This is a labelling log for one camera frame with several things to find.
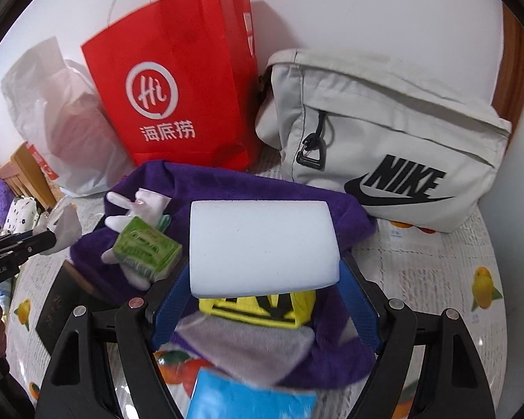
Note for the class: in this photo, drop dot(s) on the wooden headboard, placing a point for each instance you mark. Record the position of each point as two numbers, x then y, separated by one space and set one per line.
28 161

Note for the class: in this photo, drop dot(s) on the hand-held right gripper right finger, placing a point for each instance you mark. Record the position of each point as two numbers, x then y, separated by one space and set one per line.
358 305

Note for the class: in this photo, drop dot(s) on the person's left forearm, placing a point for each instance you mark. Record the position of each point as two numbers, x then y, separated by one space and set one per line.
8 395

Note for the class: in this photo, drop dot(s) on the white sponge block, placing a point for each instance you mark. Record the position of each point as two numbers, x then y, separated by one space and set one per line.
262 244

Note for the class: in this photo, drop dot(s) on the dark green box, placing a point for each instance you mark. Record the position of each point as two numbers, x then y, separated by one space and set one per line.
65 305

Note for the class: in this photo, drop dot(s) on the yellow and black pouch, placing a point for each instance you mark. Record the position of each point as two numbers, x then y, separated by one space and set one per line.
244 303

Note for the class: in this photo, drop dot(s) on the fruit print bedsheet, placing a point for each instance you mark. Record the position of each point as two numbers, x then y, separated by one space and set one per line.
441 270

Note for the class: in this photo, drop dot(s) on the white plastic bag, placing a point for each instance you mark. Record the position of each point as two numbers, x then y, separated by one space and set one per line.
52 109

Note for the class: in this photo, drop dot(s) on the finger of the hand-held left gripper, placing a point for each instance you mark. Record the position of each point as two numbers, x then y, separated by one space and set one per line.
39 242

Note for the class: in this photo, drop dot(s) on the blue tissue packet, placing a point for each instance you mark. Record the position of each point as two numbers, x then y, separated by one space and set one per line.
244 397

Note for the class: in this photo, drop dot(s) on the white spotted pillow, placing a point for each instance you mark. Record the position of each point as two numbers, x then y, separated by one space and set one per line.
19 214

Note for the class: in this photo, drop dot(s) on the red paper bag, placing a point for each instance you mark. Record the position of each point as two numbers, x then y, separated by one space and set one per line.
179 52

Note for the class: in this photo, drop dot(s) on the brown wooden door frame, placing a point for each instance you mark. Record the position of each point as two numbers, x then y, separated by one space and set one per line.
513 52

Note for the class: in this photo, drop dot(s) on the purple towel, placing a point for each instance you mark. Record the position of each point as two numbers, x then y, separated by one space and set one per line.
227 183

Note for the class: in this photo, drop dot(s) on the green tissue packet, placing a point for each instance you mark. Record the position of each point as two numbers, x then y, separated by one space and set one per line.
146 244

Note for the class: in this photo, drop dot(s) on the grey waist bag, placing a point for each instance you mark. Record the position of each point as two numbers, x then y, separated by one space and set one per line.
375 109

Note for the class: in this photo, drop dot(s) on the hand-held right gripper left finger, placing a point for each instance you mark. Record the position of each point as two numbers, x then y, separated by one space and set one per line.
174 297

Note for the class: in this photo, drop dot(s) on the grey cloth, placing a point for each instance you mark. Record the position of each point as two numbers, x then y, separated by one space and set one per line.
244 349

